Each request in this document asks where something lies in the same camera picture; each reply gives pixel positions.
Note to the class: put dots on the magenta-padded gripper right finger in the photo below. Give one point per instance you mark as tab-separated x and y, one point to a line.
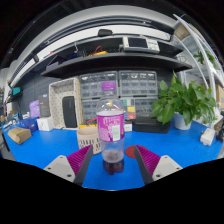
163	166

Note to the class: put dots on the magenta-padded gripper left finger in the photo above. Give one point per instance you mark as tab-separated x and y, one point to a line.
63	166

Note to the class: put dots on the clear bottle with purple label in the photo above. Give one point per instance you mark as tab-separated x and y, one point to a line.
110	130

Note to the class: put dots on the flat round red coaster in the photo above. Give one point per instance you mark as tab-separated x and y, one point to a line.
130	152

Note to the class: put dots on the beige mug with dark dashes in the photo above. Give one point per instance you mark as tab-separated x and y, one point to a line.
87	138

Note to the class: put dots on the black flat case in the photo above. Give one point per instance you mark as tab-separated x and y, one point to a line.
150	125

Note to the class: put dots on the yellow multimeter with red leads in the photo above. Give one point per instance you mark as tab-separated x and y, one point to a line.
87	126

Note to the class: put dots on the black box with white label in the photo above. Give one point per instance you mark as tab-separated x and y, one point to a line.
128	127

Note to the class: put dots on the white power adapter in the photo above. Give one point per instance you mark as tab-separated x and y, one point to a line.
207	136

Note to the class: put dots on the blue box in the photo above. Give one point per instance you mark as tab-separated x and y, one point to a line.
28	124

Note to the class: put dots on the black rectangular device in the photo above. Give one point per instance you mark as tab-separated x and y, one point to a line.
69	111

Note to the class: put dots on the grey small-parts drawer cabinet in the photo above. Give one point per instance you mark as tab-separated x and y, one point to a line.
96	85
89	110
138	83

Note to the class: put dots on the dark grey box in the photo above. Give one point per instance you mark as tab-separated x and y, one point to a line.
44	106

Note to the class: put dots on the light purple box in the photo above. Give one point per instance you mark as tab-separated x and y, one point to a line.
34	109

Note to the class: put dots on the green plant in white pot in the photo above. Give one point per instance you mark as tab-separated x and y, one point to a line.
180	100

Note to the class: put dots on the white shelf rack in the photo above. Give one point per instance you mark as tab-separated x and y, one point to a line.
182	31

